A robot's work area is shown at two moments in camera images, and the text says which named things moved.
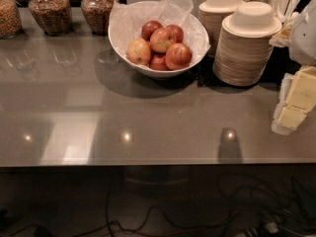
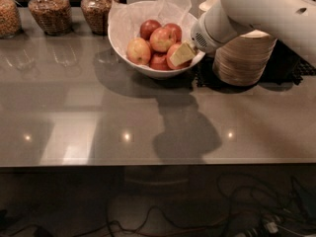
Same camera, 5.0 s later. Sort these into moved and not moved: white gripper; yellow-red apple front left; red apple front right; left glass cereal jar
Moved: white gripper
Not moved: yellow-red apple front left; red apple front right; left glass cereal jar
